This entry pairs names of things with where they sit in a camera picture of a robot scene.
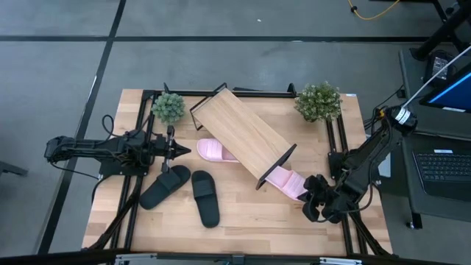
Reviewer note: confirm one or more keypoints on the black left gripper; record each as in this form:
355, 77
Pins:
162, 149

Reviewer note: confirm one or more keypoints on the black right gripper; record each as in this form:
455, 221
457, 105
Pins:
324, 200

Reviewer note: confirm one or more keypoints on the pink slide sandal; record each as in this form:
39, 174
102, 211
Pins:
289, 182
213, 150

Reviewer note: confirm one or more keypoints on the black slide sandal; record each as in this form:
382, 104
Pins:
162, 187
206, 202

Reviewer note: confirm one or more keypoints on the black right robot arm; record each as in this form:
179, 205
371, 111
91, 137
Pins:
368, 154

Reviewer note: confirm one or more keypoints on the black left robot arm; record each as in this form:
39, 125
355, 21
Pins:
92, 147

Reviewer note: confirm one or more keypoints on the small round green plant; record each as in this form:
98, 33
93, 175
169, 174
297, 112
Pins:
168, 107

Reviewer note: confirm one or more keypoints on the potted plant white flowers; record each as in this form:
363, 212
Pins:
318, 102

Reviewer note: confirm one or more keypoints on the black laptop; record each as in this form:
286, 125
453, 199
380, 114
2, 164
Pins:
441, 169

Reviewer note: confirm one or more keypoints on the laptop computer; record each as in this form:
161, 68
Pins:
434, 127

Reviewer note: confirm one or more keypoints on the grey furniture foot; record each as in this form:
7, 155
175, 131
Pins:
11, 168

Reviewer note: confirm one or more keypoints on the monitor with blue screen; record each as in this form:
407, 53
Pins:
456, 92

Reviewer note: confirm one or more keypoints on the black power adapter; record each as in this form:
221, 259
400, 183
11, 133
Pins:
438, 68

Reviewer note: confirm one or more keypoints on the thin white rod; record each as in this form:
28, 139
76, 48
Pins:
460, 55

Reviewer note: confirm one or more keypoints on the black desk slanted legs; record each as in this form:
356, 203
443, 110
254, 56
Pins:
438, 35

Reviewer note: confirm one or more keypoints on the wooden shelf black metal frame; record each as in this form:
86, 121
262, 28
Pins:
239, 132

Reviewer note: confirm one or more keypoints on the black aluminium table frame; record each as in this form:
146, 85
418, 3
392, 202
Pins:
257, 94

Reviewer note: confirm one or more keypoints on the black camera mount beam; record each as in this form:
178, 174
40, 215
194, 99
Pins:
55, 257

